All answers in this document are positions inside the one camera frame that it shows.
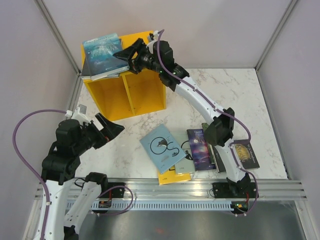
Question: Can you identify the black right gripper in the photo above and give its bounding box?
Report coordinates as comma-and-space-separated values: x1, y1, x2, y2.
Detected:
112, 38, 162, 76

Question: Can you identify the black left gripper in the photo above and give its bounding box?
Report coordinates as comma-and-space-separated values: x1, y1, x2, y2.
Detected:
73, 112, 125, 155

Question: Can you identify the blue 20000 Leagues book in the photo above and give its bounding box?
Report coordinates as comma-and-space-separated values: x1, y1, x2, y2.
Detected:
82, 32, 130, 81

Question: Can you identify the dark Wuthering Heights book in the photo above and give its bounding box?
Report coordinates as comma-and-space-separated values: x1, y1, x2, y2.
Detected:
81, 37, 123, 81

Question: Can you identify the light blue Old Man book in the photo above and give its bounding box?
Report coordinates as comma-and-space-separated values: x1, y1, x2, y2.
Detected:
140, 124, 186, 174

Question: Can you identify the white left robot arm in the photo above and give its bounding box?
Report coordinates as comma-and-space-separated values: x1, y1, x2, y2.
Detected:
34, 110, 125, 240

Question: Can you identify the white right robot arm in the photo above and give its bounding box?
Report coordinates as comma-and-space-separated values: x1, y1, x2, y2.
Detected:
113, 38, 254, 197

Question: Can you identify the yellow wooden shelf box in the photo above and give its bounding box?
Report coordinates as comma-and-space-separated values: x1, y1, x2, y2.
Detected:
81, 30, 166, 121

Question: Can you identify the yellow thin book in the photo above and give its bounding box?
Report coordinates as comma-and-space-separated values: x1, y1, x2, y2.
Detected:
157, 166, 191, 186

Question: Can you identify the grey thin book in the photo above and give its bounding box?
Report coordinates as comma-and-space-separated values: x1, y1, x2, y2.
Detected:
175, 133, 196, 174

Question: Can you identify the green gold cover book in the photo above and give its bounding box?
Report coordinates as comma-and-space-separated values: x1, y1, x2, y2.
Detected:
201, 122, 209, 131

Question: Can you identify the purple galaxy cover book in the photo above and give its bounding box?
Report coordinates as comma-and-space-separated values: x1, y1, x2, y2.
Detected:
186, 129, 216, 171

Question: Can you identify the black Moon Sixpence book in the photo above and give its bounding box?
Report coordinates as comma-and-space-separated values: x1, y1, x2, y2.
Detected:
208, 142, 260, 173

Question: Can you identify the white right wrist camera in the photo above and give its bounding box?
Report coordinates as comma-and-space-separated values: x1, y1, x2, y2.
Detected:
147, 30, 160, 51

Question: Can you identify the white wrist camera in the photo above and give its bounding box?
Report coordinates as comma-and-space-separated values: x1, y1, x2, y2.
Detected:
147, 30, 160, 51
64, 104, 89, 125

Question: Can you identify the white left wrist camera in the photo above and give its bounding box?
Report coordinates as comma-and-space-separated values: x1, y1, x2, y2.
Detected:
64, 104, 89, 125

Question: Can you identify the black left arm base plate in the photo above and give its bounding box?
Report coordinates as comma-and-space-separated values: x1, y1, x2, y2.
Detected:
99, 182, 126, 201

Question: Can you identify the perforated cable duct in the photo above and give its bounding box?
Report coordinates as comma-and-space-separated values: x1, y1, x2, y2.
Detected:
91, 200, 234, 211

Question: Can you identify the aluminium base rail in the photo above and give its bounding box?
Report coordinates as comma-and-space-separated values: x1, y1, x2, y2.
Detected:
34, 177, 308, 202

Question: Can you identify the aluminium corner post left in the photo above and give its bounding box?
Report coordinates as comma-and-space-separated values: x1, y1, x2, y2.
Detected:
34, 0, 81, 76

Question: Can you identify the aluminium corner post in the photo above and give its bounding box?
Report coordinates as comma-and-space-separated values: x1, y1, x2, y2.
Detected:
34, 0, 81, 76
254, 0, 300, 72

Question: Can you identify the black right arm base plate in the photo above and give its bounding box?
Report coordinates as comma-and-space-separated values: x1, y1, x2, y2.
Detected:
212, 182, 258, 199

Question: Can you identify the aluminium corner post right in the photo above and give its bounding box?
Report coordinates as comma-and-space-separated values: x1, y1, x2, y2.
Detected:
254, 0, 300, 72

